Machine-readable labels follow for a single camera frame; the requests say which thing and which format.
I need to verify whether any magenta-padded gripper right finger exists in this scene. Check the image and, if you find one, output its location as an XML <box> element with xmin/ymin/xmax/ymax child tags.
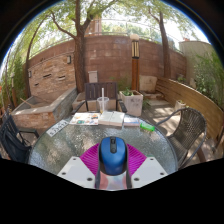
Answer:
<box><xmin>125</xmin><ymin>143</ymin><xmax>169</xmax><ymax>190</ymax></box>

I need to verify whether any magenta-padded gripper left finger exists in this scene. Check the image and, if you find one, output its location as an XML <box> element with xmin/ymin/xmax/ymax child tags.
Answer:
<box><xmin>56</xmin><ymin>143</ymin><xmax>101</xmax><ymax>190</ymax></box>

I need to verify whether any blue and black computer mouse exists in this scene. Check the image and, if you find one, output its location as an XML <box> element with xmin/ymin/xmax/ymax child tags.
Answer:
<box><xmin>98</xmin><ymin>135</ymin><xmax>129</xmax><ymax>177</ymax></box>

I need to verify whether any green marker pen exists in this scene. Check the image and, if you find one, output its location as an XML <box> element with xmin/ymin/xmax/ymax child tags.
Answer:
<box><xmin>139</xmin><ymin>122</ymin><xmax>156</xmax><ymax>132</ymax></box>

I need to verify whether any small closed book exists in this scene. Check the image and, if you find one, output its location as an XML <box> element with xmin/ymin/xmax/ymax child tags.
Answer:
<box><xmin>122</xmin><ymin>115</ymin><xmax>141</xmax><ymax>128</ymax></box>

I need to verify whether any colourful picture book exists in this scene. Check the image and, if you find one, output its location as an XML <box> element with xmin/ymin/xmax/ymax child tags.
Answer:
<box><xmin>69</xmin><ymin>112</ymin><xmax>101</xmax><ymax>127</ymax></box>

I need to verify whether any dark wicker chair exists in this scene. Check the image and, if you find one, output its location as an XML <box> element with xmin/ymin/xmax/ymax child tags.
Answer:
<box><xmin>155</xmin><ymin>106</ymin><xmax>208</xmax><ymax>171</ymax></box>

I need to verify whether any open white book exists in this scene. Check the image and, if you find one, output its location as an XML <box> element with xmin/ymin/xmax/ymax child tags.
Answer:
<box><xmin>97</xmin><ymin>110</ymin><xmax>126</xmax><ymax>128</ymax></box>

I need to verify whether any white square planter box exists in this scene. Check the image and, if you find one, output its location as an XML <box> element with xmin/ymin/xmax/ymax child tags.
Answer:
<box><xmin>118</xmin><ymin>89</ymin><xmax>144</xmax><ymax>118</ymax></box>

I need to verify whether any stone raised bed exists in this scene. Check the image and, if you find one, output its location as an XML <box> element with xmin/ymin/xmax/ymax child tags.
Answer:
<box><xmin>10</xmin><ymin>87</ymin><xmax>78</xmax><ymax>131</ymax></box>

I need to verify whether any black slatted chair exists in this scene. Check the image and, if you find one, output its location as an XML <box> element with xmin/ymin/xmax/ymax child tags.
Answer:
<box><xmin>0</xmin><ymin>114</ymin><xmax>40</xmax><ymax>164</ymax></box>

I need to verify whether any clear plastic cup with straw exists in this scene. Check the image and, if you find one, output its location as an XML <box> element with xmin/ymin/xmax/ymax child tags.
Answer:
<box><xmin>96</xmin><ymin>87</ymin><xmax>110</xmax><ymax>114</ymax></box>

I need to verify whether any dark wooden chair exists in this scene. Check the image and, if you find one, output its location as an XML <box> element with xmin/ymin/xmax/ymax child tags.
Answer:
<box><xmin>71</xmin><ymin>81</ymin><xmax>128</xmax><ymax>115</ymax></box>

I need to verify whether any beige stone slab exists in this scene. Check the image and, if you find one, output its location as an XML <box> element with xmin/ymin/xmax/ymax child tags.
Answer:
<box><xmin>139</xmin><ymin>75</ymin><xmax>158</xmax><ymax>94</ymax></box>

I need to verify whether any curved wooden bench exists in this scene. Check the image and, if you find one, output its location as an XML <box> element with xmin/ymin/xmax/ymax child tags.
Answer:
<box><xmin>154</xmin><ymin>77</ymin><xmax>224</xmax><ymax>148</ymax></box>

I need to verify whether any thick forked tree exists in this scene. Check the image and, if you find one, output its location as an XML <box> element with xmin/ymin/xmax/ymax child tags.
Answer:
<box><xmin>49</xmin><ymin>0</ymin><xmax>118</xmax><ymax>93</ymax></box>

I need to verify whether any slim tree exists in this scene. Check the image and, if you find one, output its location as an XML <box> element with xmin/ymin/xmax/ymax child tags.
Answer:
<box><xmin>148</xmin><ymin>6</ymin><xmax>173</xmax><ymax>79</ymax></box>

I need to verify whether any white wall utility box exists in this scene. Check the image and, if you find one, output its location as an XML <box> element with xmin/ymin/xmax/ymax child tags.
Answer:
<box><xmin>87</xmin><ymin>70</ymin><xmax>99</xmax><ymax>84</ymax></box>

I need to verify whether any wooden garden lamp post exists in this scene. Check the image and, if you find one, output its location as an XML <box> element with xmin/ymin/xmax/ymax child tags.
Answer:
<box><xmin>129</xmin><ymin>33</ymin><xmax>141</xmax><ymax>92</ymax></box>

